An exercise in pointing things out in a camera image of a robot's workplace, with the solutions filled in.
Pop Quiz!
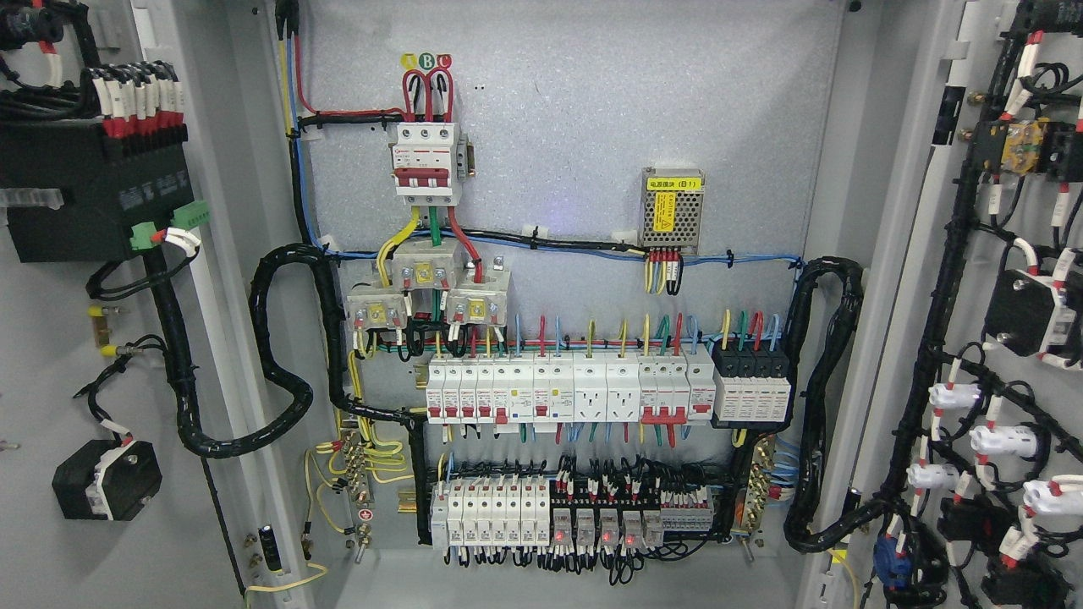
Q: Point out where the grey cabinet door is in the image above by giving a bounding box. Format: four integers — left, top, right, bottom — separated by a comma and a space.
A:
785, 1, 1080, 608
0, 0, 272, 609

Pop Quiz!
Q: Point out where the current transformer cluster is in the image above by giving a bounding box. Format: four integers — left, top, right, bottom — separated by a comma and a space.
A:
347, 238, 511, 332

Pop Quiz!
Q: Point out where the white socket breaker row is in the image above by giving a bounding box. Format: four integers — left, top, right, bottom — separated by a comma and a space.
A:
425, 350, 716, 433

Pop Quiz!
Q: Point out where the metal mesh power supply module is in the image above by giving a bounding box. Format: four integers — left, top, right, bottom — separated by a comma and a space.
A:
639, 167, 705, 255

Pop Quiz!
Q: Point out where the red white main circuit breaker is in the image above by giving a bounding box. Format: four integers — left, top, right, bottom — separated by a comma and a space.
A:
391, 121, 473, 207

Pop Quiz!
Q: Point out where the white miniature breaker lower row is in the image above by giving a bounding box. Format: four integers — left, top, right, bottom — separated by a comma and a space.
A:
430, 475, 552, 550

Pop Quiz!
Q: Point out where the black surge protector module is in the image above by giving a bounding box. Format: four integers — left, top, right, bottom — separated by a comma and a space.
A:
712, 344, 792, 431

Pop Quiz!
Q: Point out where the relay row with red leds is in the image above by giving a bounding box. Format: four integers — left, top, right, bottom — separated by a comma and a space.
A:
549, 474, 715, 555

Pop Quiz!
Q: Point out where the yellow terminal fuse holder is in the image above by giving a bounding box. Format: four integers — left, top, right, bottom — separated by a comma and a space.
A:
86, 305, 143, 358

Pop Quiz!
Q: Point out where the black digital power meter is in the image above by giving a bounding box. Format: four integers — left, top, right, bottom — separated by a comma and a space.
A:
1, 119, 209, 263

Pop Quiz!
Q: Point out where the black corrugated cable conduit left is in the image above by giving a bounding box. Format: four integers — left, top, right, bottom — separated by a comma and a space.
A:
173, 243, 428, 462

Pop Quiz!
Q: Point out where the black corrugated cable conduit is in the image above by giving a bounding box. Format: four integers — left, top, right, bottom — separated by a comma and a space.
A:
778, 255, 867, 555
173, 243, 428, 462

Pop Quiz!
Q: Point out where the black corrugated cable conduit right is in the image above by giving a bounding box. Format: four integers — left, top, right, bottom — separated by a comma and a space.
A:
778, 255, 867, 555

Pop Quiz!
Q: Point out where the rotary selector switch left door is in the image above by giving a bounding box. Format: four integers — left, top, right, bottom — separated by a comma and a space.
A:
52, 439, 162, 520

